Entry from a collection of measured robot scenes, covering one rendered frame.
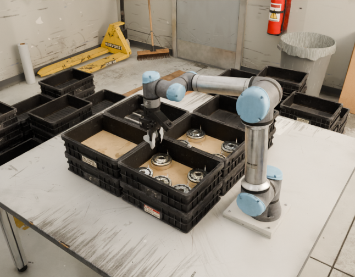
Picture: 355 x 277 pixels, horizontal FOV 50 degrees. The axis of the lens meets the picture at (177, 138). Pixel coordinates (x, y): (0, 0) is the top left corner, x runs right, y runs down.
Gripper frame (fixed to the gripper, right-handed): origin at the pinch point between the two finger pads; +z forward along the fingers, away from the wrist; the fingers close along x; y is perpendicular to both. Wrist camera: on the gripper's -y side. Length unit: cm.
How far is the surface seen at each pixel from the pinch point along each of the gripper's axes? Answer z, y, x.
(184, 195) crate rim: 3.8, -28.2, 19.9
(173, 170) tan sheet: 13.5, -7.9, -2.0
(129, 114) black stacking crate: 13, 46, -33
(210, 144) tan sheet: 13.5, -11.2, -31.5
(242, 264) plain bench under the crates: 26, -56, 20
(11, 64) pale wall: 72, 320, -131
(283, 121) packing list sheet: 26, -28, -99
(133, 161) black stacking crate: 8.2, 8.2, 8.2
